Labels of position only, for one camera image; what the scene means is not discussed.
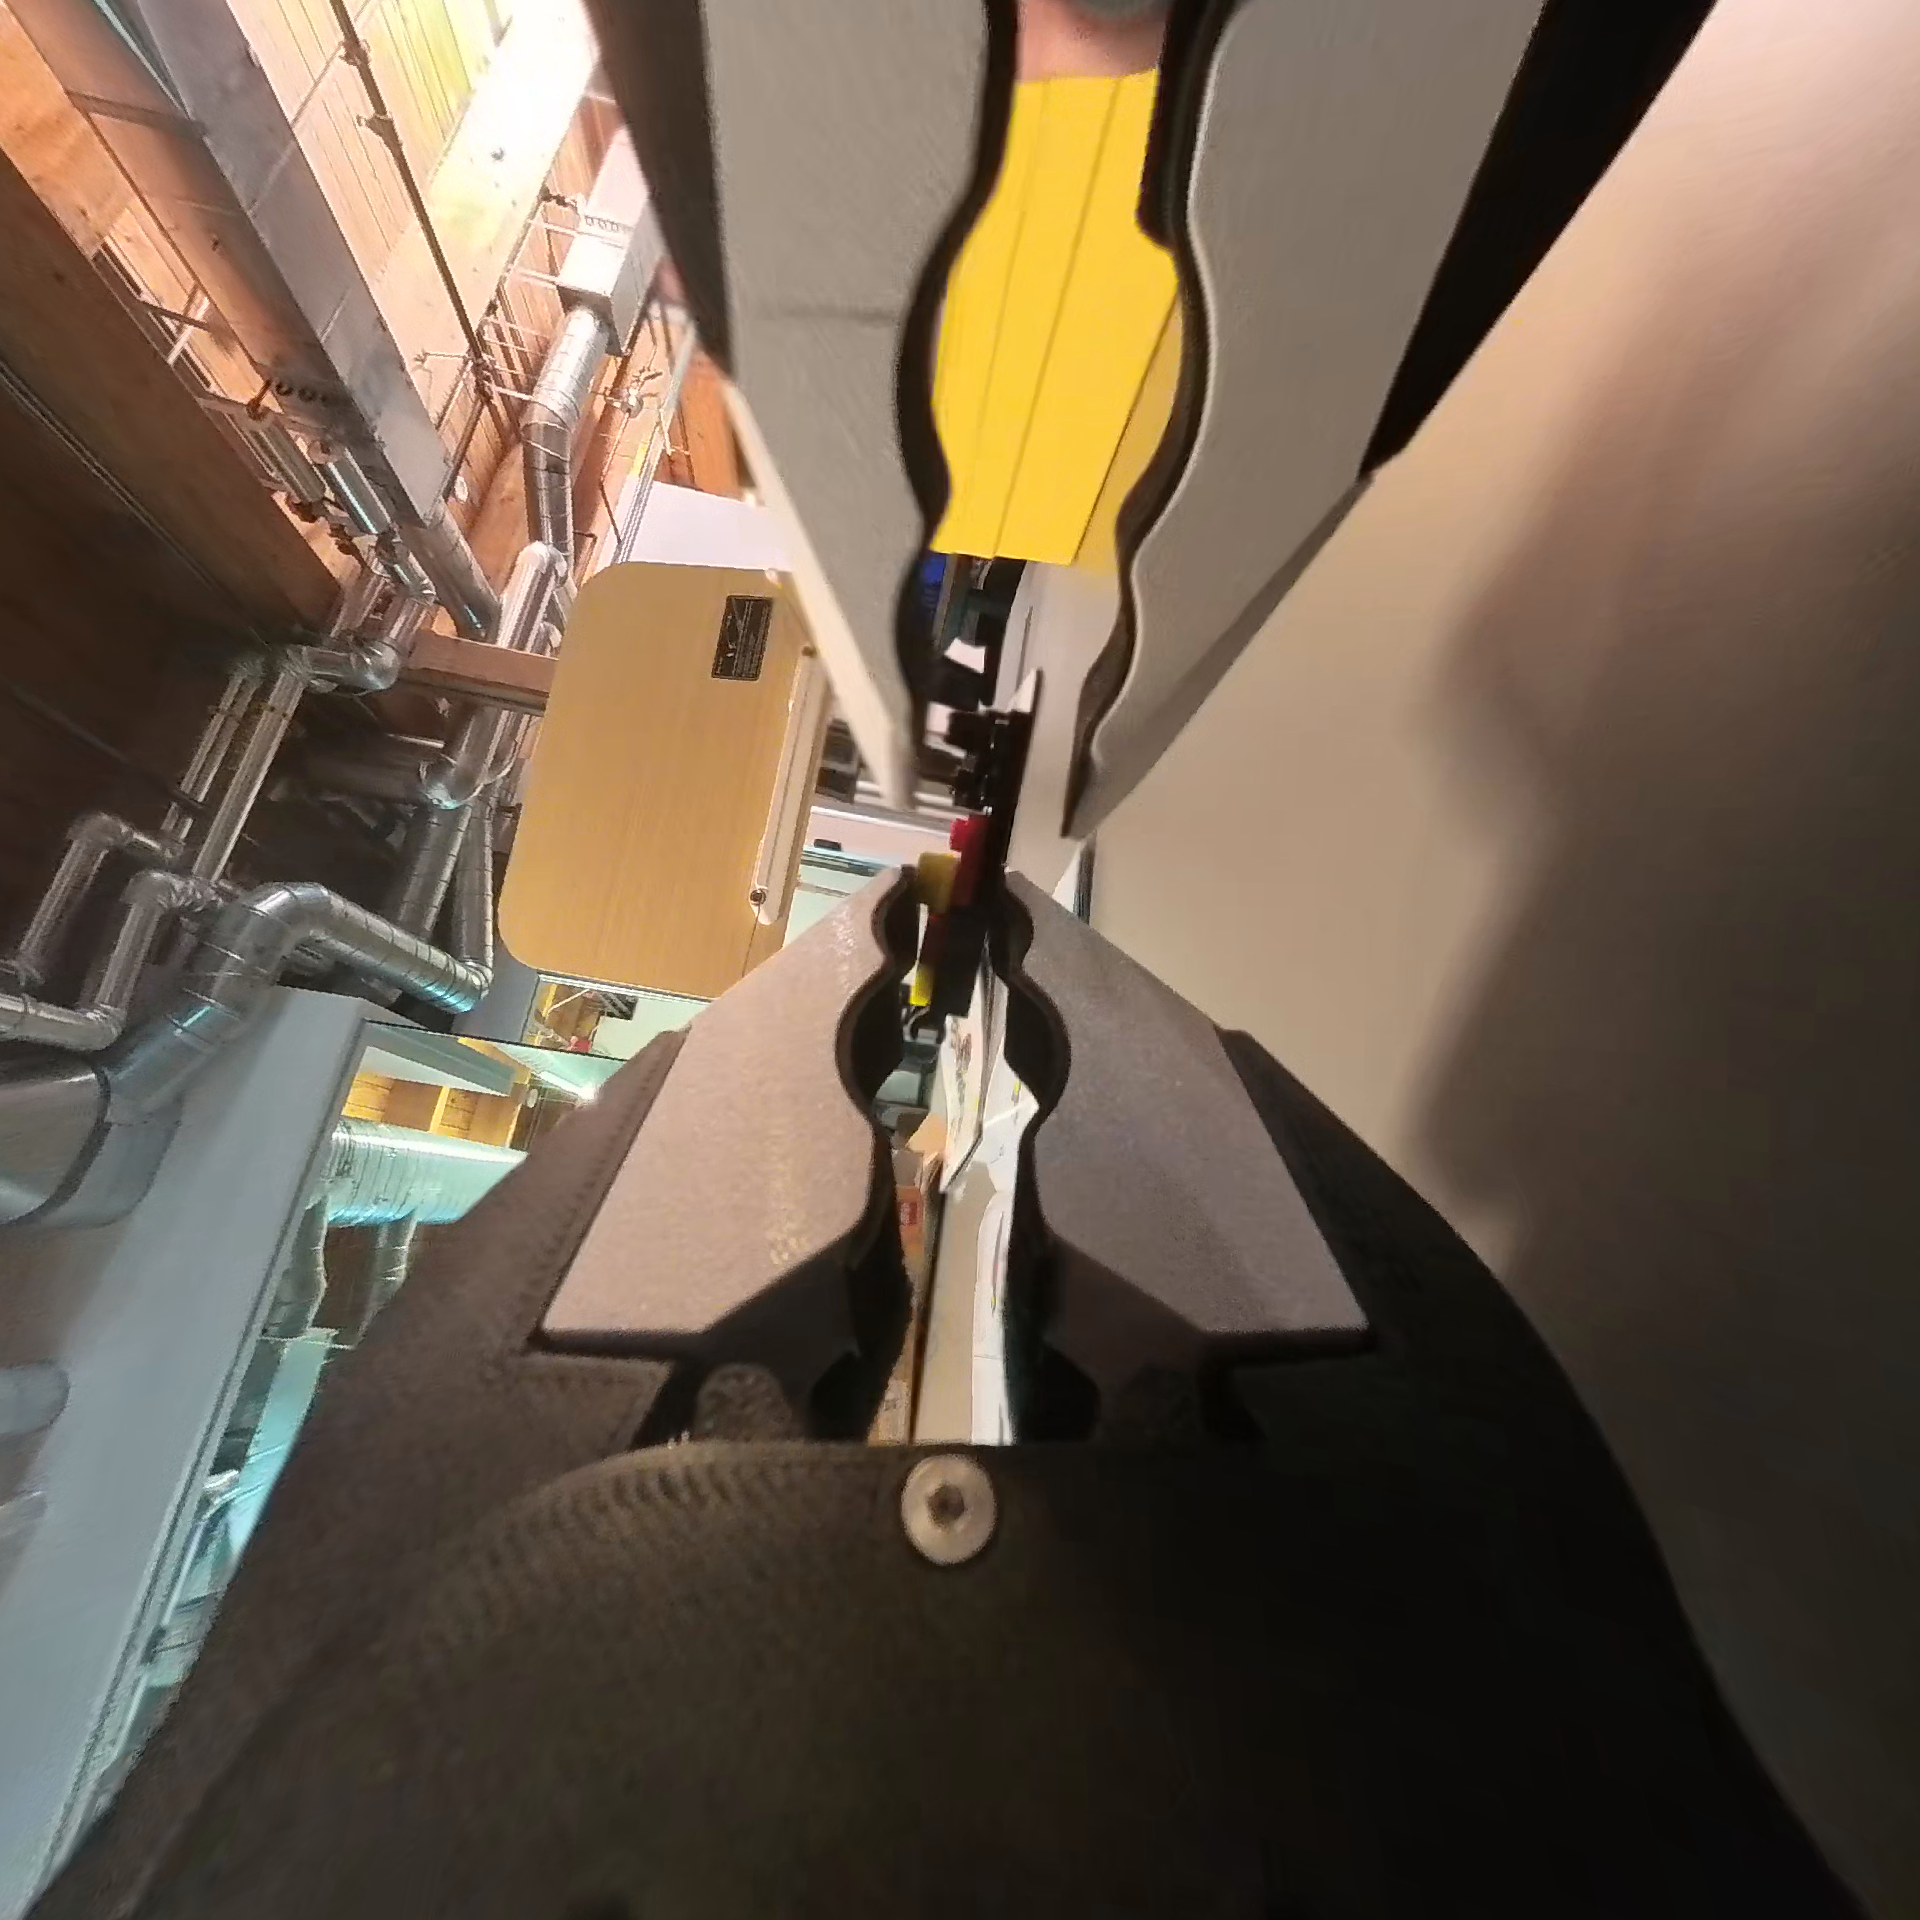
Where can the silver ventilation ducts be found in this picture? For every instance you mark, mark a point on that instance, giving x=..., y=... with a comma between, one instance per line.
x=303, y=914

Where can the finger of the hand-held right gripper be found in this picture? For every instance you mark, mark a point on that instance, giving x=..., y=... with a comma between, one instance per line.
x=825, y=179
x=1319, y=225

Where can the yellow plastic bin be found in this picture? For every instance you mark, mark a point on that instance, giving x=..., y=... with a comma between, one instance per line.
x=1049, y=301

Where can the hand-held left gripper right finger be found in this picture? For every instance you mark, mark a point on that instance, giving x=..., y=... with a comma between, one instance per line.
x=1186, y=1200

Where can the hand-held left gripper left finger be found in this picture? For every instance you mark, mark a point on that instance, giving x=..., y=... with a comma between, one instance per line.
x=719, y=1185

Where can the wooden book stand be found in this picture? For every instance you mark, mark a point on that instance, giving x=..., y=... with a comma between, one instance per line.
x=661, y=781

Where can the black red yellow lego assembly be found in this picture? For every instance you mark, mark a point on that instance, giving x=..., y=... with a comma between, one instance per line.
x=969, y=857

